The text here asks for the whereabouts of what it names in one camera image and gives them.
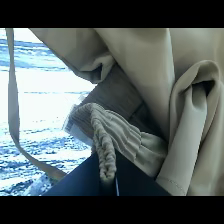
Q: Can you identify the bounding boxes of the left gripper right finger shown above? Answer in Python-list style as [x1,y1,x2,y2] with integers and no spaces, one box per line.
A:
[114,151,172,197]

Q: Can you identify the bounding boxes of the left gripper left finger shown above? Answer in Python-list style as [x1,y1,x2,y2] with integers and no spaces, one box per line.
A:
[42,152,102,197]

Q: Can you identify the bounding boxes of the beige pants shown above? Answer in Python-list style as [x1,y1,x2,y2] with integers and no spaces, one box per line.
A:
[4,27,224,197]

